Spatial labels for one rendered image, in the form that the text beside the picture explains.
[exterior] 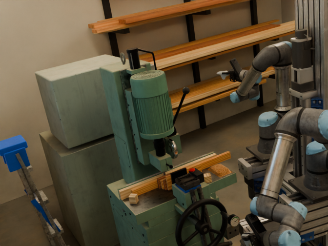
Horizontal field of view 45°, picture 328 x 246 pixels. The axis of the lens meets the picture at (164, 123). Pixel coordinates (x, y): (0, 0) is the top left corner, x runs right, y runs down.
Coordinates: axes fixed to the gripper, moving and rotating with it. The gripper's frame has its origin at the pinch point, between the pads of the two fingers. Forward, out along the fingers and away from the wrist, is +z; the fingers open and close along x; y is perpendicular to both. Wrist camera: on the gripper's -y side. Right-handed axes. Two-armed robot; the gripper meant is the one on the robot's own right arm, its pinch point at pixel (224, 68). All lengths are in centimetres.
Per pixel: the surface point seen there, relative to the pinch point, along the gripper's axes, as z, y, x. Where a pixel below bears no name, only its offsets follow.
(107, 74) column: -31, -39, -95
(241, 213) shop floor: -3, 123, -16
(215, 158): -61, 22, -61
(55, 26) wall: 177, -47, -63
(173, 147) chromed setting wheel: -51, 8, -80
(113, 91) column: -35, -31, -97
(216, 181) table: -76, 25, -73
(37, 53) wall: 176, -28, -89
